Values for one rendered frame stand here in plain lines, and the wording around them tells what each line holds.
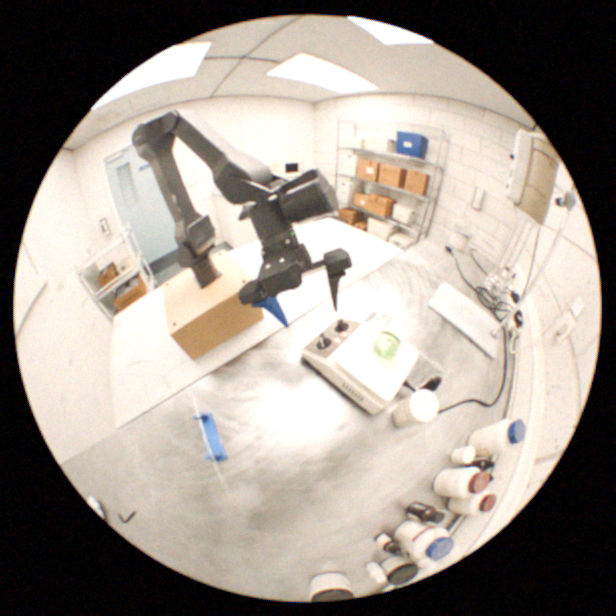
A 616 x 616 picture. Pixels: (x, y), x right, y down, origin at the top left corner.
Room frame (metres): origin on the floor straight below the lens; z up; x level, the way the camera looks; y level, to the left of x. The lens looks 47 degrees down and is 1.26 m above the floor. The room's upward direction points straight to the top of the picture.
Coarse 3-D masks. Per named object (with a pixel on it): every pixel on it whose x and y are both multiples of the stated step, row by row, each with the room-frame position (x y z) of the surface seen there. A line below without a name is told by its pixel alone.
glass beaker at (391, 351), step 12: (396, 312) 0.18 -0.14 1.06; (384, 324) 0.18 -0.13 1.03; (396, 324) 0.17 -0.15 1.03; (408, 324) 0.16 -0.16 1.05; (384, 336) 0.14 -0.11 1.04; (396, 336) 0.13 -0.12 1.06; (408, 336) 0.13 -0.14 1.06; (372, 348) 0.15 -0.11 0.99; (384, 348) 0.14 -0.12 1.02; (396, 348) 0.13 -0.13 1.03; (384, 360) 0.13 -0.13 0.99
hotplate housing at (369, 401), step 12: (312, 360) 0.16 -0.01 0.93; (324, 360) 0.15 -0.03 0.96; (324, 372) 0.14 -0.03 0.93; (336, 372) 0.12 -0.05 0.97; (336, 384) 0.12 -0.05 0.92; (348, 384) 0.10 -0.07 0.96; (360, 384) 0.10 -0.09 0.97; (408, 384) 0.10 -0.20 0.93; (360, 396) 0.08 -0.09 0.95; (372, 396) 0.07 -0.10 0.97; (372, 408) 0.06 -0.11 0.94; (384, 408) 0.05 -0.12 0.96
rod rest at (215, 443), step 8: (192, 416) 0.03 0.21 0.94; (200, 416) 0.03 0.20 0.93; (208, 416) 0.04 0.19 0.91; (208, 424) 0.02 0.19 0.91; (208, 432) 0.00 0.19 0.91; (216, 432) 0.01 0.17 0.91; (208, 440) -0.01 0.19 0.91; (216, 440) -0.01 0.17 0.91; (216, 448) -0.02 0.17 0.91; (208, 456) -0.04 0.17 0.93; (216, 456) -0.04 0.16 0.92; (224, 456) -0.04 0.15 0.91
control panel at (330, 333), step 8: (336, 320) 0.27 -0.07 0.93; (344, 320) 0.26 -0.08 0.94; (352, 320) 0.25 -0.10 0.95; (328, 328) 0.24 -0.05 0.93; (352, 328) 0.22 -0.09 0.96; (328, 336) 0.21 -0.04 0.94; (336, 336) 0.21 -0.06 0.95; (344, 336) 0.20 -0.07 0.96; (312, 344) 0.20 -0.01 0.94; (336, 344) 0.18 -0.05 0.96; (312, 352) 0.18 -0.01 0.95; (320, 352) 0.17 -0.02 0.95; (328, 352) 0.17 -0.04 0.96
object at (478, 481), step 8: (440, 472) -0.11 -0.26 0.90; (448, 472) -0.11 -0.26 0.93; (456, 472) -0.11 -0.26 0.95; (464, 472) -0.11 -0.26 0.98; (472, 472) -0.11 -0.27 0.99; (480, 472) -0.11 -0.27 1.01; (440, 480) -0.12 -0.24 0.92; (448, 480) -0.12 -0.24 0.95; (456, 480) -0.12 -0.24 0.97; (464, 480) -0.12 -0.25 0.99; (472, 480) -0.12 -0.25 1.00; (480, 480) -0.13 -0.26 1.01; (488, 480) -0.14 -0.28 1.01; (440, 488) -0.13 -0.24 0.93; (448, 488) -0.13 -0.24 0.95; (456, 488) -0.13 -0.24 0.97; (464, 488) -0.13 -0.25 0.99; (472, 488) -0.13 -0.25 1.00; (480, 488) -0.14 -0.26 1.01; (448, 496) -0.16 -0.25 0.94; (456, 496) -0.15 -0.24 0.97; (464, 496) -0.15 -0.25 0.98
